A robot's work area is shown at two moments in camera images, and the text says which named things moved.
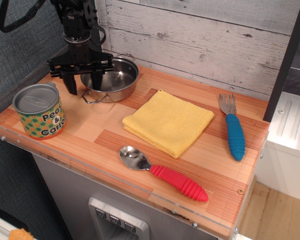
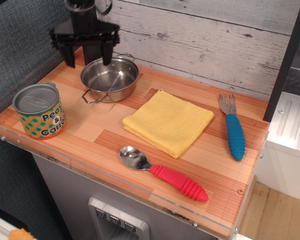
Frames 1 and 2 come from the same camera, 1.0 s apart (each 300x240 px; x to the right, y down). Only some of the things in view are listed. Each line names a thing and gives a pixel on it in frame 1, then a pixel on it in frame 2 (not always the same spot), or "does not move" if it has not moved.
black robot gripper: (78, 59) → (83, 29)
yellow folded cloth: (167, 122) does not move
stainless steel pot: (119, 84) does not move
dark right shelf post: (287, 64) does not move
